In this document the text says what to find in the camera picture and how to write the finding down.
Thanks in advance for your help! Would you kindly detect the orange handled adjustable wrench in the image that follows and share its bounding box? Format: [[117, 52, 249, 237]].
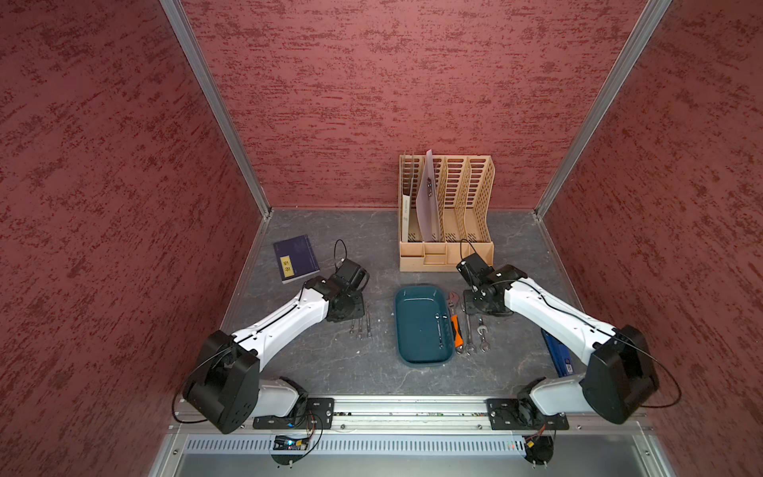
[[447, 291, 464, 354]]

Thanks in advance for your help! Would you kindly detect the teal plastic storage tray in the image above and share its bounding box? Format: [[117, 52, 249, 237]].
[[393, 284, 455, 368]]

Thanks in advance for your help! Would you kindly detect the small silver combination wrench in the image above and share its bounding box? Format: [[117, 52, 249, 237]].
[[365, 308, 372, 339]]

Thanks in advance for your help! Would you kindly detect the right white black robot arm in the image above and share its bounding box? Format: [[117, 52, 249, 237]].
[[456, 254, 660, 429]]

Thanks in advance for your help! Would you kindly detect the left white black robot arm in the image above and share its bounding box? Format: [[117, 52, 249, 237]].
[[179, 258, 370, 434]]

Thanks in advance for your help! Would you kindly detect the blue flat box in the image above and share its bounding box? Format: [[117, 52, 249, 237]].
[[542, 330, 575, 378]]

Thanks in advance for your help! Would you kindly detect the dark purple notebook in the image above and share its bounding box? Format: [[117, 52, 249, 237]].
[[273, 235, 320, 283]]

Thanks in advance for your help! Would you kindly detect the purple folder in organizer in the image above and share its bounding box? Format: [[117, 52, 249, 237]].
[[415, 149, 440, 242]]

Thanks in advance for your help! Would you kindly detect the beige folder in organizer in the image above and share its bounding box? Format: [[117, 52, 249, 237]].
[[401, 194, 411, 242]]

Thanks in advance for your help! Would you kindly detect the wooden desk file organizer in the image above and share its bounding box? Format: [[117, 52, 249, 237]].
[[397, 153, 495, 272]]

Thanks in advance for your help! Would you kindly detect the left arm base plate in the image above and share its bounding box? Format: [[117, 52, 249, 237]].
[[252, 397, 336, 430]]

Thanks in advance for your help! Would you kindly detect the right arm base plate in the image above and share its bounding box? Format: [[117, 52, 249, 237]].
[[485, 399, 569, 432]]

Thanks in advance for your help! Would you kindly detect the aluminium front rail frame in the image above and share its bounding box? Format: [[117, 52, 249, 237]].
[[151, 396, 674, 476]]

